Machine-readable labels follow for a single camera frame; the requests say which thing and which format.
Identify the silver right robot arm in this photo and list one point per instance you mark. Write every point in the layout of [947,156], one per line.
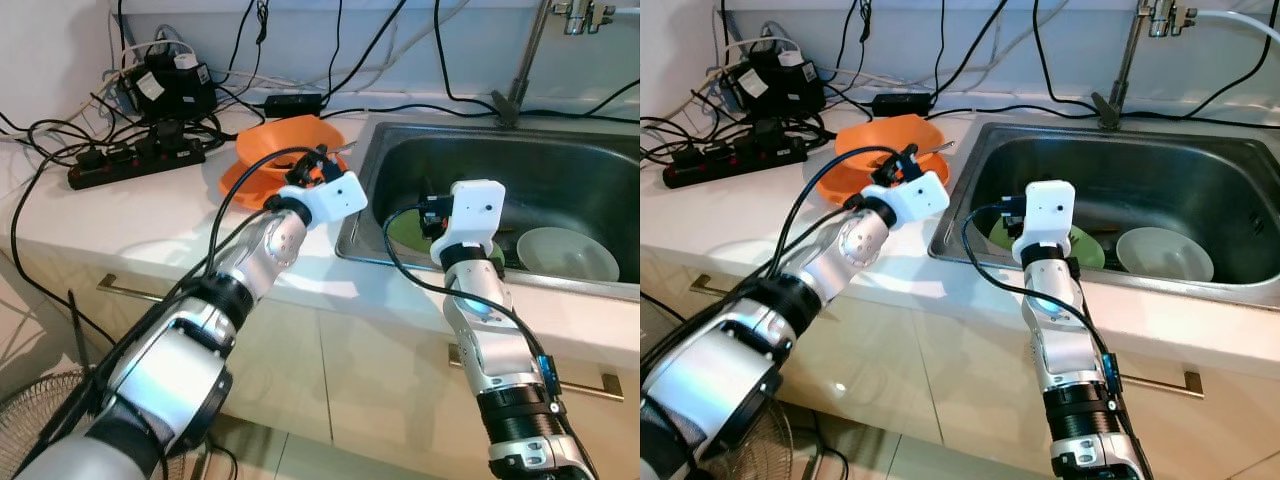
[1060,340]
[490,340]

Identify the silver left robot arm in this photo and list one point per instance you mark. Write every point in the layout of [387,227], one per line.
[715,385]
[165,375]

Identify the cream kitchen cabinet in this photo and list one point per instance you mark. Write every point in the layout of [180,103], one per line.
[950,380]
[350,380]

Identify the green plate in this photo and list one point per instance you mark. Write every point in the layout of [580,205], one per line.
[1090,250]
[405,232]

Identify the orange plastic plate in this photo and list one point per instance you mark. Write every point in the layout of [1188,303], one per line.
[245,190]
[840,188]

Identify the metal spoon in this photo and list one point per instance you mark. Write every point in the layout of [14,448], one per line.
[345,147]
[942,147]

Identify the black power brick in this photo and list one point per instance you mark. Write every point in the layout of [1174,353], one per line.
[903,102]
[295,104]

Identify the stainless steel sink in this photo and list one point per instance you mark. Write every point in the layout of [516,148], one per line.
[1180,180]
[560,180]

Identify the black power adapter cluster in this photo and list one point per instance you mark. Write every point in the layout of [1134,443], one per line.
[170,90]
[780,90]

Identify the metal faucet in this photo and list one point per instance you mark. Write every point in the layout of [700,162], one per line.
[1110,105]
[510,100]

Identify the white bowl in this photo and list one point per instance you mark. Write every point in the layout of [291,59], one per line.
[570,258]
[1165,258]

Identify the black power strip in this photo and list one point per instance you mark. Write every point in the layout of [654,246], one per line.
[730,163]
[130,165]

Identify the thin black rod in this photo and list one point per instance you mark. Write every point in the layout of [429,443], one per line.
[80,330]

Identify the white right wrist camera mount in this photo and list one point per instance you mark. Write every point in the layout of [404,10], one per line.
[478,210]
[1050,210]

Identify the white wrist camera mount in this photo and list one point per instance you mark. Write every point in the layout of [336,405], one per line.
[1050,210]
[915,197]
[335,197]
[478,210]

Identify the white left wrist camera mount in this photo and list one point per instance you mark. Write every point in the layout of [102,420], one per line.
[915,197]
[335,197]

